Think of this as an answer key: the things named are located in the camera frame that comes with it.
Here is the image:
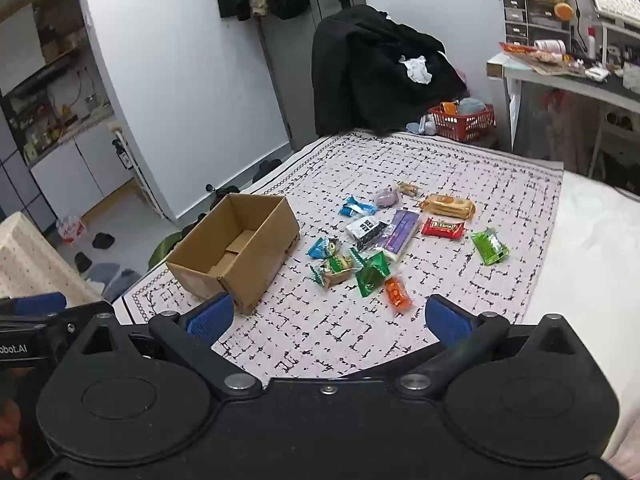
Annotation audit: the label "white crumpled cloth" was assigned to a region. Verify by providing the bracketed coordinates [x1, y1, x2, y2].
[398, 55, 433, 85]

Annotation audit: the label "black white snack packet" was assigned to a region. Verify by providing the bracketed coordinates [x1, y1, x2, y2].
[345, 216, 390, 252]

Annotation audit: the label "white keyboard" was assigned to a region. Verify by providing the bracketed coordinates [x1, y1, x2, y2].
[590, 0, 640, 23]

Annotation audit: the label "red plastic basket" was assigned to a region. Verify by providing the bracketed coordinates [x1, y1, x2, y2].
[429, 102, 497, 143]

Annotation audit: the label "orange cracker packet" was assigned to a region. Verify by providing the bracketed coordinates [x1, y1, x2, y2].
[417, 193, 477, 221]

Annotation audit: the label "yellow green snack packet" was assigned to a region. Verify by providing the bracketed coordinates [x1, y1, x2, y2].
[311, 251, 368, 290]

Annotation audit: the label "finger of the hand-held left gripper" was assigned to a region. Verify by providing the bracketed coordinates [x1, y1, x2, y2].
[0, 291, 68, 317]

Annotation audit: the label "light green snack packet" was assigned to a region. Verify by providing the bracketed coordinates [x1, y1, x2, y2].
[471, 227, 511, 267]

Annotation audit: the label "blue cartoon snack packet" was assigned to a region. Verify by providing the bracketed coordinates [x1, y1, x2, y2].
[306, 236, 342, 261]

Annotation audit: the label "cluttered kitchen shelf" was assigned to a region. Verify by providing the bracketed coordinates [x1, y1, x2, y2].
[0, 60, 113, 161]

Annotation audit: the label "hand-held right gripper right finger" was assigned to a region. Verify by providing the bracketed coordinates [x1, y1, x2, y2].
[395, 295, 583, 401]

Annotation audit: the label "black shoes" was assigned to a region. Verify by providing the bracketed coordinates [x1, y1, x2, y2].
[251, 159, 283, 183]

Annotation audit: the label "beige dotted cushion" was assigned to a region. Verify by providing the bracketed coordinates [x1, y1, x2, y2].
[0, 211, 103, 301]

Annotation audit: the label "dark green foil packet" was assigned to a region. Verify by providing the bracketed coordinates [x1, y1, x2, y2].
[355, 250, 392, 298]

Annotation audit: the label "person's left hand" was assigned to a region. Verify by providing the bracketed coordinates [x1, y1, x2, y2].
[0, 400, 26, 478]

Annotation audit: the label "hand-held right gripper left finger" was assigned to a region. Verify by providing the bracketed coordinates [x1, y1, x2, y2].
[75, 292, 263, 401]

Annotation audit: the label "purple round snack pouch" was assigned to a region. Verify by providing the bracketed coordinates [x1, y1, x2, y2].
[374, 186, 402, 209]

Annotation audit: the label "white kitchen cabinet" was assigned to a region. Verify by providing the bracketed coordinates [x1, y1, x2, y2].
[30, 120, 136, 206]

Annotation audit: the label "white desk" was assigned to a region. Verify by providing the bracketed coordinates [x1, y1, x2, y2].
[487, 55, 640, 181]

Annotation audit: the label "purple white long packet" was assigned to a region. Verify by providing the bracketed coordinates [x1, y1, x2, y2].
[381, 209, 422, 263]

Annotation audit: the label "black spray bottle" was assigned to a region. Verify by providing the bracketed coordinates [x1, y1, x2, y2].
[112, 137, 132, 171]

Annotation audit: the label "blue foil snack packet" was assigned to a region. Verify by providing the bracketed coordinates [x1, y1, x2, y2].
[338, 196, 378, 219]

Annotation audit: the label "grey drawer organiser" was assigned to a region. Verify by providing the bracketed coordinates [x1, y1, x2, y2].
[501, 0, 573, 46]

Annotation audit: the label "cardboard box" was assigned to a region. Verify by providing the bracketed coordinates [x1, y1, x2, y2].
[165, 192, 302, 317]

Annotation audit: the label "red snack bar packet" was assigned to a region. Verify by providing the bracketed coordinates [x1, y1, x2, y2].
[421, 216, 466, 239]

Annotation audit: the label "black clothes pile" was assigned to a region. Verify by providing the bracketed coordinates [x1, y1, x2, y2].
[311, 4, 468, 137]

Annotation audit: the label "dark grey door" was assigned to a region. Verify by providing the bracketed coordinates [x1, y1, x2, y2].
[250, 0, 368, 141]

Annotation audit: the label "grey cloth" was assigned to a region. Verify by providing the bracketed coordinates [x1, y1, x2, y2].
[82, 262, 141, 301]

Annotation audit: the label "green bag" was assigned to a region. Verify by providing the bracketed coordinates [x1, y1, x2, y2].
[147, 232, 187, 272]

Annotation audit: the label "small orange snack packet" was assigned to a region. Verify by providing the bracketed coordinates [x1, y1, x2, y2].
[382, 275, 415, 311]

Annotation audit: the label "pink plastic bag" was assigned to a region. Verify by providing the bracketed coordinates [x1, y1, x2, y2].
[56, 216, 87, 243]

